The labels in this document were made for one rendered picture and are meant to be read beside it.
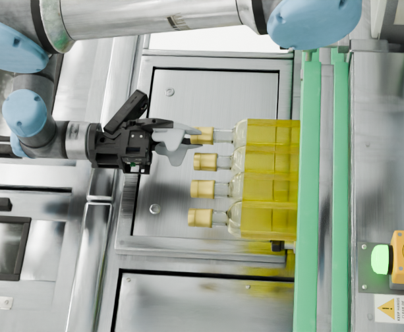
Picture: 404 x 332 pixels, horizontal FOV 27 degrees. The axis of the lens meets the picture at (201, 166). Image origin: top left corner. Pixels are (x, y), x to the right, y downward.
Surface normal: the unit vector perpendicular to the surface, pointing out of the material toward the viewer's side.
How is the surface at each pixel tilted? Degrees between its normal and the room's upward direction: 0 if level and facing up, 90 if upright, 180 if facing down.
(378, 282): 90
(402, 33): 90
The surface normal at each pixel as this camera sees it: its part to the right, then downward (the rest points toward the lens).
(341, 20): 0.08, 0.93
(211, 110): -0.07, -0.47
